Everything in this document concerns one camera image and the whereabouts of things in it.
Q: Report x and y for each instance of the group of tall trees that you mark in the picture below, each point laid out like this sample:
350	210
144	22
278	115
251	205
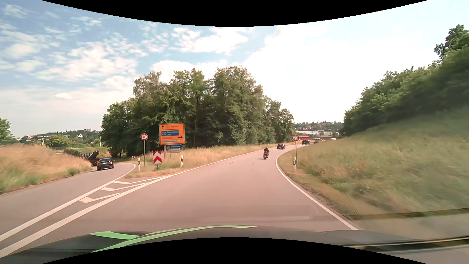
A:
205	110

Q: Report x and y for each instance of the dry grass verge wedge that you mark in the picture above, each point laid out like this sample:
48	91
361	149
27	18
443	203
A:
205	154

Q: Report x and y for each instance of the person on motorcycle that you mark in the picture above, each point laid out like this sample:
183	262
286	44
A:
266	153

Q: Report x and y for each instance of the grey asphalt road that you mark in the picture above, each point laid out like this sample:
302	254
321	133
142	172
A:
227	190

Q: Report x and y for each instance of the round speed limit sign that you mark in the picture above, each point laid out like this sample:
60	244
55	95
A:
144	137
295	138

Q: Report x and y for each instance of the orange direction sign board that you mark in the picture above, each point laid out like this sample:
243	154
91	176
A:
172	134

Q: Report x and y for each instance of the red white chevron sign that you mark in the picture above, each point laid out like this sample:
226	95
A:
157	157

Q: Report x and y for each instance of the car's own bonnet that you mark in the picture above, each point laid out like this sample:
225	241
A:
205	236

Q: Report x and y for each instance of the grassy bank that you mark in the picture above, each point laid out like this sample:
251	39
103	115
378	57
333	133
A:
395	165

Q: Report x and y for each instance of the distant buildings on hill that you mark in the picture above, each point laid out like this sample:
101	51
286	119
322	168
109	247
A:
55	136

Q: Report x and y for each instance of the row of trees and bushes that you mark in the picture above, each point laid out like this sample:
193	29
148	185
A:
410	88

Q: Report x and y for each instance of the dry grass field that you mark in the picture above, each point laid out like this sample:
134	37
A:
33	163

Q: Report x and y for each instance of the tree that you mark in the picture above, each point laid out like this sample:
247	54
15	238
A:
4	130

